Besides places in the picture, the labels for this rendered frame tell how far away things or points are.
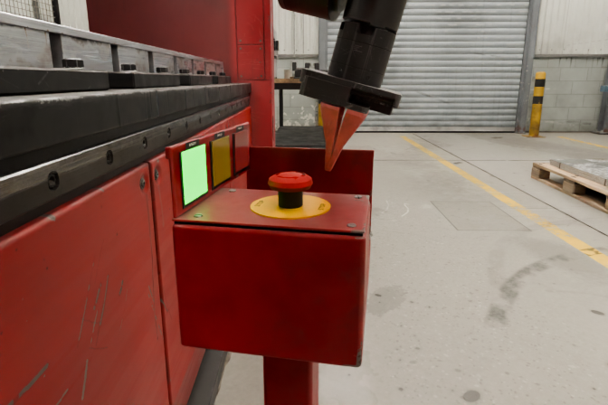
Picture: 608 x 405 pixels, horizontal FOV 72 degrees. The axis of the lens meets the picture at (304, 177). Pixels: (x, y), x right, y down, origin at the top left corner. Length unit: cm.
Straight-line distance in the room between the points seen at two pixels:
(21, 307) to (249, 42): 179
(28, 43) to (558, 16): 800
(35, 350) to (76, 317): 7
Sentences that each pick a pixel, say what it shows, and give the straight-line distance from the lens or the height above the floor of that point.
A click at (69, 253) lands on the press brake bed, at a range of 49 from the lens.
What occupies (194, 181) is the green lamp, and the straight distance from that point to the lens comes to 38.
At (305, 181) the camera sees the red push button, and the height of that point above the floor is 81.
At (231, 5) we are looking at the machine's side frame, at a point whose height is 122.
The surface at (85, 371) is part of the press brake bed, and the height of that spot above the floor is 58.
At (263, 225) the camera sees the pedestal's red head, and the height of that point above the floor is 78.
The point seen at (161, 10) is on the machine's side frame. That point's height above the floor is 120.
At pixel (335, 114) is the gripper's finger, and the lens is 42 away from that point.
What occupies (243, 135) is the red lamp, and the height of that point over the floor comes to 83.
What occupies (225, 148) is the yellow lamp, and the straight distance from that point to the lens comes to 45.
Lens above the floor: 89
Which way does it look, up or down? 13 degrees down
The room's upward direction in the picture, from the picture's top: straight up
